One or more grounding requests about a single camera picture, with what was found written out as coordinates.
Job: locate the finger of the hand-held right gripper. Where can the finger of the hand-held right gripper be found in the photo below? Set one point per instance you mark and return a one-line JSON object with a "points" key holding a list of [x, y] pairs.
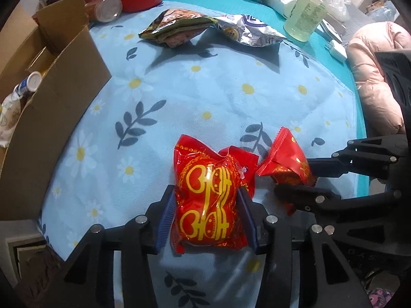
{"points": [[321, 166], [301, 194]]}

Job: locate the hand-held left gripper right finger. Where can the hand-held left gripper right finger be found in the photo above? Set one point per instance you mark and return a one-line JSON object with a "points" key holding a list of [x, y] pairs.
{"points": [[247, 221]]}

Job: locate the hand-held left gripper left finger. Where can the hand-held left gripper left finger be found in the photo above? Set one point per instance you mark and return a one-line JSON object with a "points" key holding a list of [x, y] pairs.
{"points": [[165, 221]]}

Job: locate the small red gold-print packet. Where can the small red gold-print packet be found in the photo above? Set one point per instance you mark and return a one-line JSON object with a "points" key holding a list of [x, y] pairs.
{"points": [[285, 163]]}

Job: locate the large red gold-print packet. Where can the large red gold-print packet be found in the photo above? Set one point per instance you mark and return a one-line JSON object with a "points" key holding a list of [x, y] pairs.
{"points": [[205, 199]]}

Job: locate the brown cardboard box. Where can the brown cardboard box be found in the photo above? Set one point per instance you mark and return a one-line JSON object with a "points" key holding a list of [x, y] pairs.
{"points": [[48, 128]]}

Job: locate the white bread-print packet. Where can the white bread-print packet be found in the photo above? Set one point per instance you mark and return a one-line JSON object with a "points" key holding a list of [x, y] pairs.
{"points": [[8, 118]]}

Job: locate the white and blue candy tube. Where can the white and blue candy tube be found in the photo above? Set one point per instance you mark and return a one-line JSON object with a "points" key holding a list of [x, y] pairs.
{"points": [[30, 83]]}

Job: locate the pink padded jacket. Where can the pink padded jacket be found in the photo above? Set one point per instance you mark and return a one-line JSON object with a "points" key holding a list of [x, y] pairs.
{"points": [[369, 64]]}

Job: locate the white charger plug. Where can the white charger plug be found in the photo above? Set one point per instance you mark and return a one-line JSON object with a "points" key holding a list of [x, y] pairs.
{"points": [[336, 50]]}

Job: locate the bottle of pale yellow liquid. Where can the bottle of pale yellow liquid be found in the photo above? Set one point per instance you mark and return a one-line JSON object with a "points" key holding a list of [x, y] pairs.
{"points": [[305, 12]]}

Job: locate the floral patterned clothing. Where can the floral patterned clothing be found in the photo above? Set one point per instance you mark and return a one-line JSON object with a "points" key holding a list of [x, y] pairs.
{"points": [[380, 296]]}

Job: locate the blue daisy-print cloth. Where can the blue daisy-print cloth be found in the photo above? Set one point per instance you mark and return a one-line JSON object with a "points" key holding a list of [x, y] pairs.
{"points": [[208, 96]]}

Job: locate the brown wooden boards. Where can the brown wooden boards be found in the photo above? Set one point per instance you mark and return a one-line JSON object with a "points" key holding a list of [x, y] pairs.
{"points": [[29, 256]]}

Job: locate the white plastic pack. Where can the white plastic pack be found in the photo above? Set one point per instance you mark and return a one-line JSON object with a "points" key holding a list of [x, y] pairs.
{"points": [[281, 1]]}

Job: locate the silver and purple snack bag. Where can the silver and purple snack bag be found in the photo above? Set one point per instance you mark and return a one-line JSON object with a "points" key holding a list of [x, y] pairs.
{"points": [[250, 30]]}

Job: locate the brown snack bag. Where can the brown snack bag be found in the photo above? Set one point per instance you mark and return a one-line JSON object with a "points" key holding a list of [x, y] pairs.
{"points": [[176, 27]]}

